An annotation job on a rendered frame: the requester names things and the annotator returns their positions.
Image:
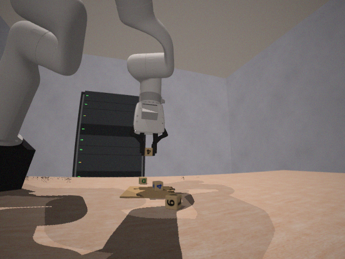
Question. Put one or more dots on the tan flat mat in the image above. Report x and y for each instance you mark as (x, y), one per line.
(146, 192)

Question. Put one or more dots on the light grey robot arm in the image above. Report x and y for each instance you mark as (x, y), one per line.
(53, 37)

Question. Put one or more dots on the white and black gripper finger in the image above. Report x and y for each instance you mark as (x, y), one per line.
(156, 139)
(140, 140)

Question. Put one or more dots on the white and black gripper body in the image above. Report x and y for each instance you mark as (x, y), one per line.
(145, 125)

